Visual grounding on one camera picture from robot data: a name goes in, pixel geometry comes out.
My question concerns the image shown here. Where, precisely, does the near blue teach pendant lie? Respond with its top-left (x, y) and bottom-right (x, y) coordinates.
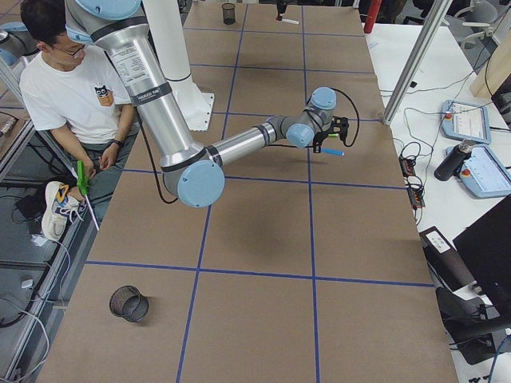
top-left (457, 144), bottom-right (510, 199)

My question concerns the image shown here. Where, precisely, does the red white marker pen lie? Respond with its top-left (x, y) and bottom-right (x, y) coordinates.
top-left (275, 18), bottom-right (300, 25)

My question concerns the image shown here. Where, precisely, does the aluminium frame post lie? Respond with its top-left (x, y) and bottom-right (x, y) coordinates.
top-left (382, 0), bottom-right (453, 125)

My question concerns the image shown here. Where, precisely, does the red cylinder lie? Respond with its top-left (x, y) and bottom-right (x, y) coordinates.
top-left (363, 0), bottom-right (382, 34)

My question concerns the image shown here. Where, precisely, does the black monitor stand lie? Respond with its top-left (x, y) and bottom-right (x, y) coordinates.
top-left (435, 287), bottom-right (510, 365)

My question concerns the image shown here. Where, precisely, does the blue marker pen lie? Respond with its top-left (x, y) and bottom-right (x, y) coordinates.
top-left (321, 148), bottom-right (345, 156)

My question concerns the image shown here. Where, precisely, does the orange black usb hub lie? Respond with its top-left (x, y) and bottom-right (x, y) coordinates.
top-left (398, 156), bottom-right (416, 177)

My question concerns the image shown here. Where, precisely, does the white sneaker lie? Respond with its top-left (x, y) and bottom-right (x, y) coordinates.
top-left (42, 181), bottom-right (83, 241)

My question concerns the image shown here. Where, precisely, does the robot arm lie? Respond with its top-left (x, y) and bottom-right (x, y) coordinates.
top-left (65, 1), bottom-right (336, 207)

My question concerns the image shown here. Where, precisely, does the far blue teach pendant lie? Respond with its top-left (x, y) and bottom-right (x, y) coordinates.
top-left (441, 100), bottom-right (492, 144)

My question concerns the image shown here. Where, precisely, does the blue teach pendant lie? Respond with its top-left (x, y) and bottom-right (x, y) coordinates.
top-left (457, 144), bottom-right (510, 199)
top-left (441, 100), bottom-right (492, 144)

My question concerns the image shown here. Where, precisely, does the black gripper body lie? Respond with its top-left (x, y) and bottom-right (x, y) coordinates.
top-left (275, 0), bottom-right (287, 19)
top-left (312, 131), bottom-right (330, 153)

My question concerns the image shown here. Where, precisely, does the black box white label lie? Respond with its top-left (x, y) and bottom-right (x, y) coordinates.
top-left (419, 226), bottom-right (479, 294)

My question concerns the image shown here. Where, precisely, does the black mesh pen cup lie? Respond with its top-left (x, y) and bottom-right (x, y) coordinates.
top-left (109, 285), bottom-right (149, 322)

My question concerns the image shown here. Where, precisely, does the black monitor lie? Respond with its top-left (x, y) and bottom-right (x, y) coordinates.
top-left (454, 196), bottom-right (510, 314)

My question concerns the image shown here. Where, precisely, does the black water bottle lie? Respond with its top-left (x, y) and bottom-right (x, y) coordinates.
top-left (434, 139), bottom-right (476, 181)

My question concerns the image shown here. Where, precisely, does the green grabber tool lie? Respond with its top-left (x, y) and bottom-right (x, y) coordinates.
top-left (77, 160), bottom-right (100, 231)

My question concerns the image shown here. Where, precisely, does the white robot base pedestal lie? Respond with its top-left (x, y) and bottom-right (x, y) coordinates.
top-left (142, 0), bottom-right (215, 132)

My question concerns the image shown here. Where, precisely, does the seated person white shirt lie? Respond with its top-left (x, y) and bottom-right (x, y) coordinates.
top-left (20, 1), bottom-right (138, 221)

